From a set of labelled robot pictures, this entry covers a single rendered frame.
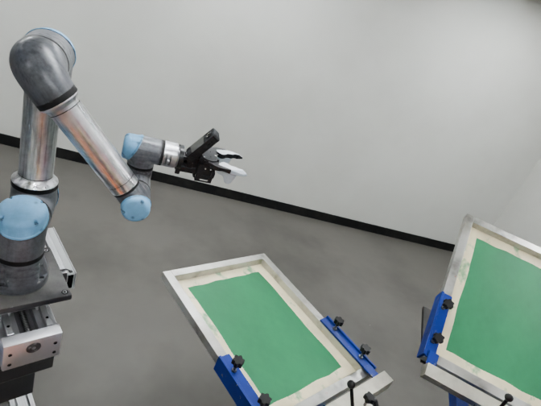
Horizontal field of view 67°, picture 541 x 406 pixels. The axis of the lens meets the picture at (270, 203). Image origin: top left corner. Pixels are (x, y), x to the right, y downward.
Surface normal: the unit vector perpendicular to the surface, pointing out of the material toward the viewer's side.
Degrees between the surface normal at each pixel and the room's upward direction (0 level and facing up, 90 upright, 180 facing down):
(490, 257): 32
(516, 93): 90
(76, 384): 0
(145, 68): 90
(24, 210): 8
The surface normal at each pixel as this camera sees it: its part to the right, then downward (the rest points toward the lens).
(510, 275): 0.10, -0.54
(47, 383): 0.33, -0.84
